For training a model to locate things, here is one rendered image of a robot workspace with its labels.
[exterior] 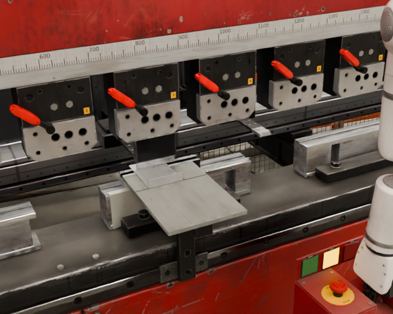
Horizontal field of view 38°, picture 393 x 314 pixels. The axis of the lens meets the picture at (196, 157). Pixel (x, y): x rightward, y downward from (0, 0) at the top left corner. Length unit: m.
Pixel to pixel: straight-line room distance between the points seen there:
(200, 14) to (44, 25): 0.34
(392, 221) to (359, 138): 0.49
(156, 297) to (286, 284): 0.38
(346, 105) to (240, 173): 0.62
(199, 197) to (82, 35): 0.42
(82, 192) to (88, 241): 2.06
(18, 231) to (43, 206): 1.99
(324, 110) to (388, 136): 0.77
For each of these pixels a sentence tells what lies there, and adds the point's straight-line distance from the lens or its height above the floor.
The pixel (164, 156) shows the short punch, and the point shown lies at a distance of 1.39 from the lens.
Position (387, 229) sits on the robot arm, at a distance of 1.27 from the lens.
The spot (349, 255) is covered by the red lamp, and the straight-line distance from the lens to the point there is 1.46.
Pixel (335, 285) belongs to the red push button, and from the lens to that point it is 1.34.
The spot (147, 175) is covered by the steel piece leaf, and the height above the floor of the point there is 1.00.
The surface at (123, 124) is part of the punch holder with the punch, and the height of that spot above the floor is 1.14.
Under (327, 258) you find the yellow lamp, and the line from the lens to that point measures 1.41.
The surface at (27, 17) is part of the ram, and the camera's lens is 1.17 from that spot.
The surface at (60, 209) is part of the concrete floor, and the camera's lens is 3.27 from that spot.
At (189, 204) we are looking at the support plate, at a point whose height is 1.00.
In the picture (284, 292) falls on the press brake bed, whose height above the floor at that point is 0.62.
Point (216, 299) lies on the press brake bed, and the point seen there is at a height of 0.67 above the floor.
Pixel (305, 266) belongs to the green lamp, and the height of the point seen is 0.81.
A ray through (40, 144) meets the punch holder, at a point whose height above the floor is 1.14.
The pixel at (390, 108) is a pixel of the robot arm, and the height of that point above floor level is 1.22.
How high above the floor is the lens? 1.62
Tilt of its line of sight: 26 degrees down
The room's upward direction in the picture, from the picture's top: 1 degrees counter-clockwise
